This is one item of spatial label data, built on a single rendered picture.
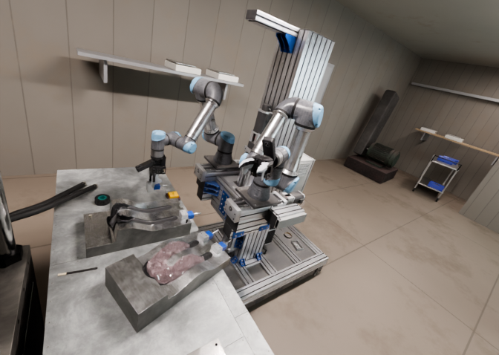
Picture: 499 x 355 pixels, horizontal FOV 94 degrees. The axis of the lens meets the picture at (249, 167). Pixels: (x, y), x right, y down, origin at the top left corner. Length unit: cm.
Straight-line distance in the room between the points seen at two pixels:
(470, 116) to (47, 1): 834
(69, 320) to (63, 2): 280
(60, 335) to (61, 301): 13
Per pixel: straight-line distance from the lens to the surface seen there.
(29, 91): 339
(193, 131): 144
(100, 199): 168
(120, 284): 111
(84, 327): 117
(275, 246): 248
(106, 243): 134
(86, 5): 328
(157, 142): 145
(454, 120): 824
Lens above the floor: 178
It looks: 23 degrees down
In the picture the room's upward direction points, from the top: 15 degrees clockwise
